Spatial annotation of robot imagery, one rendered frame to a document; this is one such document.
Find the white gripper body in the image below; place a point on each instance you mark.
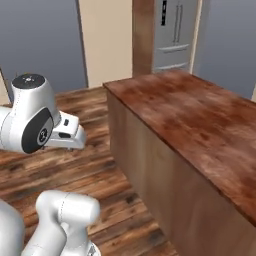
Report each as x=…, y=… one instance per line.
x=75, y=140

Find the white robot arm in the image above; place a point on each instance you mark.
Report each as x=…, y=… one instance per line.
x=30, y=110

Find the wooden kitchen island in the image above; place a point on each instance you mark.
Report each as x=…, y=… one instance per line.
x=186, y=140

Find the tall brown wooden panel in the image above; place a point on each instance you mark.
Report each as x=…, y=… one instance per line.
x=143, y=36

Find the stainless steel fridge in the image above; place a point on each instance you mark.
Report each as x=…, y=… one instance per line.
x=171, y=33

